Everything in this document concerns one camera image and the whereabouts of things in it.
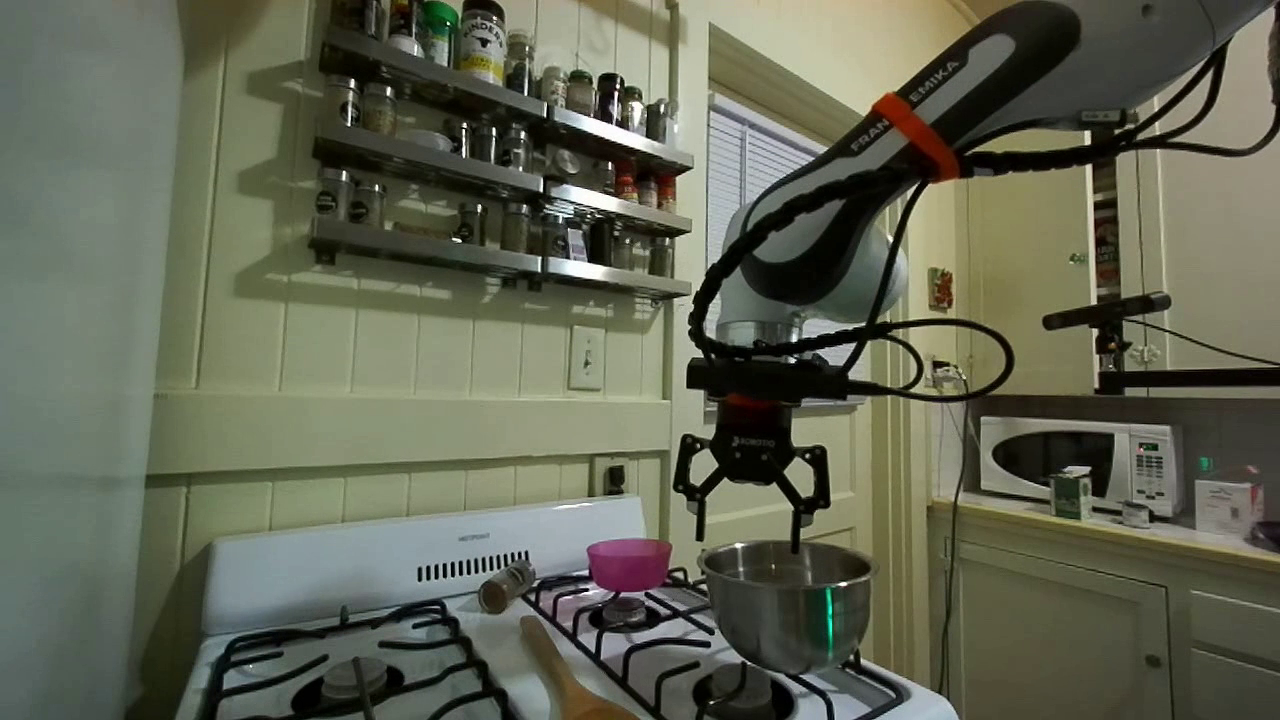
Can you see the cream upper wall cabinet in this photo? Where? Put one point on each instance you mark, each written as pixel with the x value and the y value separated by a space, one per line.
pixel 1214 254

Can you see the black stove grate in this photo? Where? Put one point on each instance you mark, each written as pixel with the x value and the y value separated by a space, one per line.
pixel 464 655
pixel 626 649

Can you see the cream lower cabinet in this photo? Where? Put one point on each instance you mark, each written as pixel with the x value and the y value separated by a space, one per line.
pixel 1066 641

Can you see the red spice jar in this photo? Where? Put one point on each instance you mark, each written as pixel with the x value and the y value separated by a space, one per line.
pixel 626 181

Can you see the white gas stove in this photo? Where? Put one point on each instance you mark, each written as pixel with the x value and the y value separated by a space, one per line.
pixel 334 561

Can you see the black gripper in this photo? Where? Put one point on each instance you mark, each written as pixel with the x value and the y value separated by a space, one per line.
pixel 750 444

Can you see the cream wall switch plate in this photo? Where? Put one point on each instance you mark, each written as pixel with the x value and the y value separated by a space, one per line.
pixel 591 358

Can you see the red wall sign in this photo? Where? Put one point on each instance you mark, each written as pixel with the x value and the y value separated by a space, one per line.
pixel 943 289

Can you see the green lid bottle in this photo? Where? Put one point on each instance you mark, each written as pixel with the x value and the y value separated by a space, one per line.
pixel 437 32

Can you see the white pink box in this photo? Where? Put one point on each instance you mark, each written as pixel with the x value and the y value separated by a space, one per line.
pixel 1227 510

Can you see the white refrigerator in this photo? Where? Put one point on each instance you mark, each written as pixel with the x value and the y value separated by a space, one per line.
pixel 80 361

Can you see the green can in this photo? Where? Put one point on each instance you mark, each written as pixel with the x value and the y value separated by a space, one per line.
pixel 1074 488

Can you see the small glass spice jar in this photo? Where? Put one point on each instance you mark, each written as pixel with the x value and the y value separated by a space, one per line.
pixel 663 123
pixel 377 108
pixel 345 106
pixel 580 93
pixel 331 192
pixel 516 227

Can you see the white microwave oven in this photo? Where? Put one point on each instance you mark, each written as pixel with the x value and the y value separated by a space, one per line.
pixel 1024 444

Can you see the pink plastic bowl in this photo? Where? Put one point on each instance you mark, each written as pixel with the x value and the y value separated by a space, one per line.
pixel 626 561

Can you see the stainless steel bowl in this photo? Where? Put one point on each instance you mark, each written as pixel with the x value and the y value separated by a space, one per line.
pixel 787 615

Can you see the round wooden brush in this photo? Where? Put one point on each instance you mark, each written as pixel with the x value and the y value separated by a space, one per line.
pixel 502 589

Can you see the small grey cup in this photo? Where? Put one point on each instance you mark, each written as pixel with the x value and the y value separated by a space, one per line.
pixel 1132 515

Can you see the dark spice jar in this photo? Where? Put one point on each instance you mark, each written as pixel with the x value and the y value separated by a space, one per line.
pixel 611 98

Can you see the black wall outlet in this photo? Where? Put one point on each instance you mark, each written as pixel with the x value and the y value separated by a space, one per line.
pixel 612 478

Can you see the grey wall spice rack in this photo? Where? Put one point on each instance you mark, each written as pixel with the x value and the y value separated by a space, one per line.
pixel 427 246

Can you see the large jar white label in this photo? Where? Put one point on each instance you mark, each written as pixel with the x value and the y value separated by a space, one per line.
pixel 482 47

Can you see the wooden spatula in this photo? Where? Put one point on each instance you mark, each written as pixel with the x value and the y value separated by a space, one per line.
pixel 565 675

